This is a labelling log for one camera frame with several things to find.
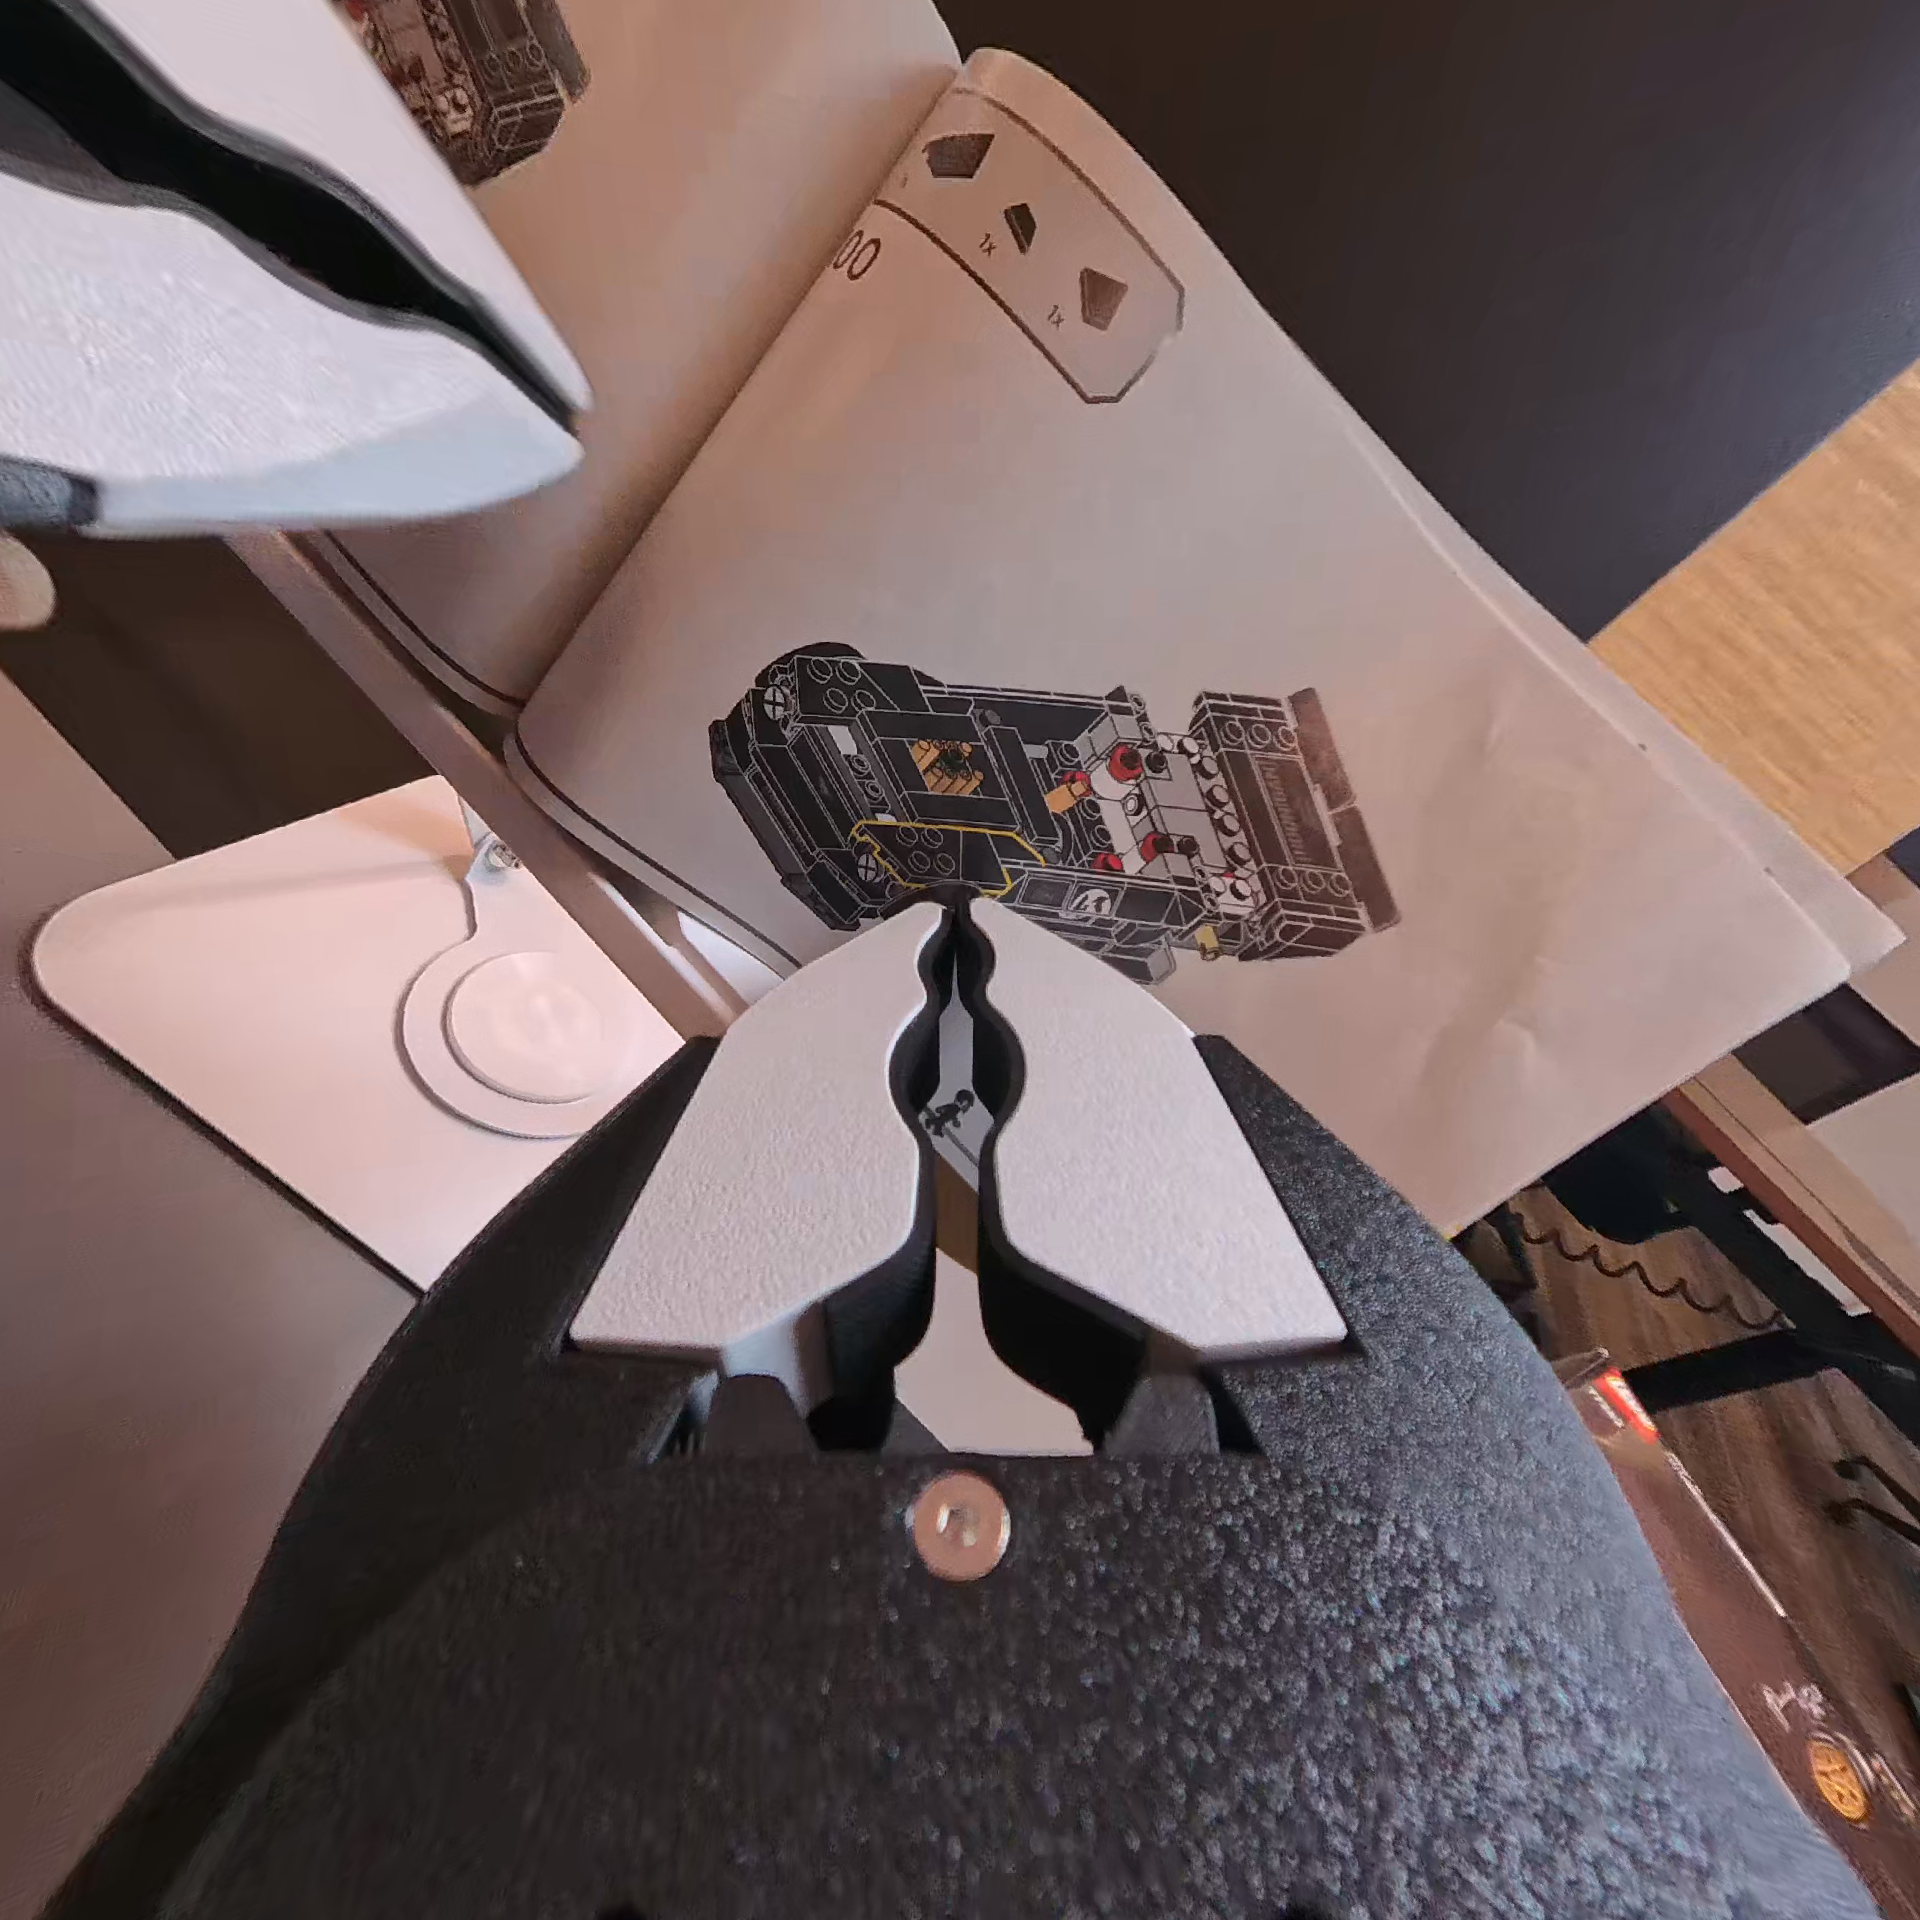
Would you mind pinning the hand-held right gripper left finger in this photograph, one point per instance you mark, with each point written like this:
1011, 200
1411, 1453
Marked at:
751, 1201

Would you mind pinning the black panel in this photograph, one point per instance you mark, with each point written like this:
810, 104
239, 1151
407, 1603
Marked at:
1501, 225

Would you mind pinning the lego set box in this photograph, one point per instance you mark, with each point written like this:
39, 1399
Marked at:
1725, 1576

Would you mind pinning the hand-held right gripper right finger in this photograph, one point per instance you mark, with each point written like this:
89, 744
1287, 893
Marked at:
1155, 1201

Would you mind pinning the white monitor stand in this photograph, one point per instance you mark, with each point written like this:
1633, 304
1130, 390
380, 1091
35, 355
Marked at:
226, 975

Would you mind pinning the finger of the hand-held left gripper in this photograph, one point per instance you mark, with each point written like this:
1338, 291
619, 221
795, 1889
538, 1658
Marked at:
300, 77
226, 390

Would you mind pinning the wooden table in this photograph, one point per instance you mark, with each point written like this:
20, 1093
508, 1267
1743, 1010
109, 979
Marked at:
1770, 675

